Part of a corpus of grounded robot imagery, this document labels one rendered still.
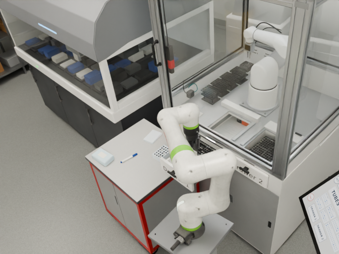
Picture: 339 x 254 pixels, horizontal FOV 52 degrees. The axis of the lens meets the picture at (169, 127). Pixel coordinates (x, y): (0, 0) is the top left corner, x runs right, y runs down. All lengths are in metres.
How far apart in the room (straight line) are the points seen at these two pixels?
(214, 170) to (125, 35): 1.37
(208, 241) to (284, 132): 0.73
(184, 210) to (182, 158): 0.41
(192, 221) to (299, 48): 1.03
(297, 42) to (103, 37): 1.35
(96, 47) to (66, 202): 1.61
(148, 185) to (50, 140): 2.05
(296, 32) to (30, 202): 2.84
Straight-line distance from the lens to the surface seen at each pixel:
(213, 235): 2.08
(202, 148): 2.37
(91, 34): 2.48
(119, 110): 2.81
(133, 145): 2.67
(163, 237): 2.10
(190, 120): 1.91
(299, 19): 1.57
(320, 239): 1.90
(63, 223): 3.35
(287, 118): 1.84
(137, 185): 2.39
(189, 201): 1.91
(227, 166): 1.58
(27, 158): 4.10
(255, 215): 2.57
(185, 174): 1.55
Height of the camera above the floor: 2.55
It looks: 40 degrees down
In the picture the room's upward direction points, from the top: 8 degrees counter-clockwise
